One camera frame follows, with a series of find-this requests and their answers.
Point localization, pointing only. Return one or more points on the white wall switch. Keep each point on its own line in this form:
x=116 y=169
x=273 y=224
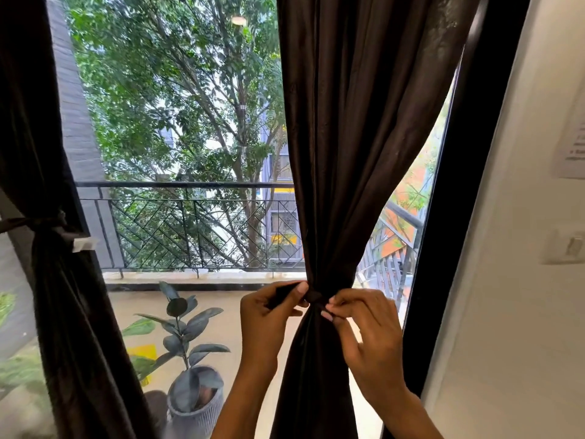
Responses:
x=564 y=246

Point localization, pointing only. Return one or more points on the paper notices on window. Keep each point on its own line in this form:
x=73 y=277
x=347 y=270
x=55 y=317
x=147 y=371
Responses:
x=77 y=132

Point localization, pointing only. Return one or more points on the person's right hand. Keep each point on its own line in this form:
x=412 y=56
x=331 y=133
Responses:
x=377 y=347

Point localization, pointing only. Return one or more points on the person's left hand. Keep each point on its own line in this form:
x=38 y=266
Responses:
x=263 y=333

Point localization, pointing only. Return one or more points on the grey ribbed plant pot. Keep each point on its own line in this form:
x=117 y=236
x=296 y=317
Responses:
x=192 y=425

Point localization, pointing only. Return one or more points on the green trees outside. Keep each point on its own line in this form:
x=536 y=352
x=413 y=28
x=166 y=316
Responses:
x=160 y=63

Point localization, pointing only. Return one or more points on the black metal balcony railing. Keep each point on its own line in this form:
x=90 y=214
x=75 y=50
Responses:
x=183 y=184

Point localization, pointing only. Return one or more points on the large green plant leaves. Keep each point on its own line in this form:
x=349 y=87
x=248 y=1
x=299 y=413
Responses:
x=23 y=370

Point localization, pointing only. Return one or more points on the dark brown curtain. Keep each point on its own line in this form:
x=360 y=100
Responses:
x=365 y=109
x=27 y=109

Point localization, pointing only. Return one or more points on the dark green rubber plant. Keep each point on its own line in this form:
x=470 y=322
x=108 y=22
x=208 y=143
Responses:
x=176 y=307

